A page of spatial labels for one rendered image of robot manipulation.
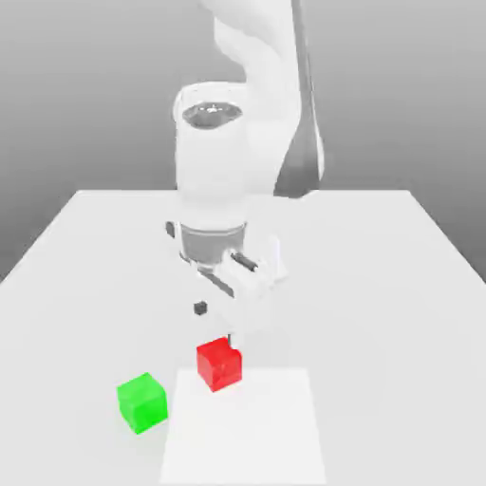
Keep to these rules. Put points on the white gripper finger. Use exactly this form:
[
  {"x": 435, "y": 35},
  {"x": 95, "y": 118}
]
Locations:
[
  {"x": 234, "y": 341},
  {"x": 200, "y": 308}
]

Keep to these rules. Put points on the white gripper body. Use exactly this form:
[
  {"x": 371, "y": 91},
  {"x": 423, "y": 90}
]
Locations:
[{"x": 228, "y": 309}]

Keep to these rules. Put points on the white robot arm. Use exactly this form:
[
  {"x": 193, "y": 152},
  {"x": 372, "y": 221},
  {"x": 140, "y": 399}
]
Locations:
[{"x": 212, "y": 171}]

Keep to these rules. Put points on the small red cube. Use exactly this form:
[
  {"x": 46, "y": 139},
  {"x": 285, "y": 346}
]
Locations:
[{"x": 218, "y": 366}]

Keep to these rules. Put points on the small green cube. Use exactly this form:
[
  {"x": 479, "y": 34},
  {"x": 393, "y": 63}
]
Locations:
[{"x": 142, "y": 403}]

